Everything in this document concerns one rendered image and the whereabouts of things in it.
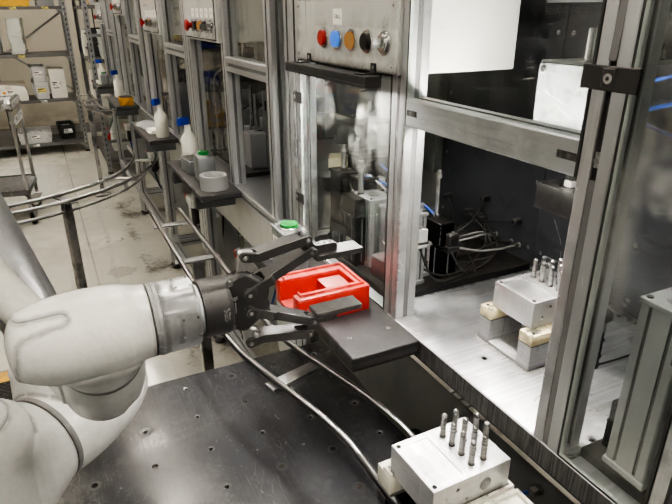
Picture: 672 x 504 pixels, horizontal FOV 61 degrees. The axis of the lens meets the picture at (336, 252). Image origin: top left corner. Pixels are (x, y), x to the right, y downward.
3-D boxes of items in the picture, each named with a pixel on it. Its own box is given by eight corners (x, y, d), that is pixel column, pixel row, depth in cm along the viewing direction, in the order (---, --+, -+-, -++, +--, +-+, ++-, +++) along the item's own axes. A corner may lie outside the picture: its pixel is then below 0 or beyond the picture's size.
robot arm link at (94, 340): (140, 260, 67) (140, 309, 78) (-11, 287, 61) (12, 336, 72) (161, 343, 63) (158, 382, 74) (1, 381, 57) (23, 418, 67)
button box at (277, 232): (272, 269, 134) (269, 222, 129) (302, 263, 137) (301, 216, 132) (284, 283, 127) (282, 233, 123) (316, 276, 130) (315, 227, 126)
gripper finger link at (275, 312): (249, 307, 73) (245, 317, 73) (322, 321, 79) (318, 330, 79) (240, 294, 76) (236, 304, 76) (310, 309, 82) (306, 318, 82)
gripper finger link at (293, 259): (239, 291, 76) (234, 283, 75) (308, 245, 78) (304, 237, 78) (249, 303, 73) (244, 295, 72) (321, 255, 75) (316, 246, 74)
